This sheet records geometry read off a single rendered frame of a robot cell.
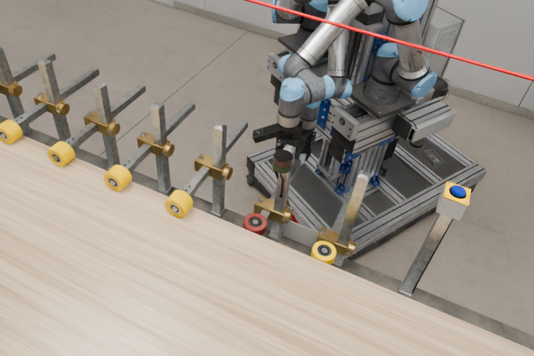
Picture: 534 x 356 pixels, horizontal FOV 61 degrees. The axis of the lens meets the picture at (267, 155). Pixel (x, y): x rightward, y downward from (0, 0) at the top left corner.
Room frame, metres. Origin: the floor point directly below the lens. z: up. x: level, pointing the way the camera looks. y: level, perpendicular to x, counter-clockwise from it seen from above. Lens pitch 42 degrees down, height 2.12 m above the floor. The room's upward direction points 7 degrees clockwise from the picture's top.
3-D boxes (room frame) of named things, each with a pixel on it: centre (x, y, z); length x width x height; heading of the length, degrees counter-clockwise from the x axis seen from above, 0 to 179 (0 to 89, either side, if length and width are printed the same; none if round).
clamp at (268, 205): (1.11, -0.05, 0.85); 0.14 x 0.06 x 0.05; 70
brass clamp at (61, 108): (1.45, 0.89, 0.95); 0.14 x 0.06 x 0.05; 70
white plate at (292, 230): (1.12, -0.10, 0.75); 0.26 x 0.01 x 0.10; 70
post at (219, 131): (1.19, 0.17, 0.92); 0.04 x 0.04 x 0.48; 70
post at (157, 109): (1.28, 0.40, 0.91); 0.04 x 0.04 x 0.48; 70
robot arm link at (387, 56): (1.66, -0.45, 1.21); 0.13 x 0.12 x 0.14; 37
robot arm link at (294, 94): (1.20, -0.06, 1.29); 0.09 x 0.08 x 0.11; 127
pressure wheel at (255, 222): (1.00, 0.01, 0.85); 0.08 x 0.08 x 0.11
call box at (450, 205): (0.93, -0.55, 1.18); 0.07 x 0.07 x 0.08; 70
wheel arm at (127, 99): (1.41, 0.66, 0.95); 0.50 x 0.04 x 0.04; 160
